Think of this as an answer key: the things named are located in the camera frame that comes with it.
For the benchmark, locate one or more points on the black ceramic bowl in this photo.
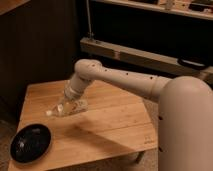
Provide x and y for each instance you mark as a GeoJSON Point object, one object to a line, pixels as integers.
{"type": "Point", "coordinates": [30, 143]}

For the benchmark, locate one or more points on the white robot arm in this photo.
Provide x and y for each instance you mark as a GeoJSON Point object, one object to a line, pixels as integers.
{"type": "Point", "coordinates": [185, 107]}

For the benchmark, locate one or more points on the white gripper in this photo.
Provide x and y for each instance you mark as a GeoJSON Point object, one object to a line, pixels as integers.
{"type": "Point", "coordinates": [71, 94]}

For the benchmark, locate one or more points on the metal pole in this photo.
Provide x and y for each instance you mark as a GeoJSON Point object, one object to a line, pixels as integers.
{"type": "Point", "coordinates": [90, 32]}

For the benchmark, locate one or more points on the wooden table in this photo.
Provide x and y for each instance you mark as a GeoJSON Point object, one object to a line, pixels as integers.
{"type": "Point", "coordinates": [115, 123]}

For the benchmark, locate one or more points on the clear plastic bottle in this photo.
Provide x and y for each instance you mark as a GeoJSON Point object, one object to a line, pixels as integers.
{"type": "Point", "coordinates": [68, 107]}

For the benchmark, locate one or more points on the black handle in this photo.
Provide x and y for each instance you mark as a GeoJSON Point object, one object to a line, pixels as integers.
{"type": "Point", "coordinates": [193, 65]}

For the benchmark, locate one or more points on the upper wooden shelf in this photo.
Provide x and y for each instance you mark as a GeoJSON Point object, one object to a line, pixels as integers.
{"type": "Point", "coordinates": [177, 7]}

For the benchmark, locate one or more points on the wooden shelf rail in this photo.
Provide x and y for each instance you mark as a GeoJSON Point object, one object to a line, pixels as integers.
{"type": "Point", "coordinates": [142, 58]}

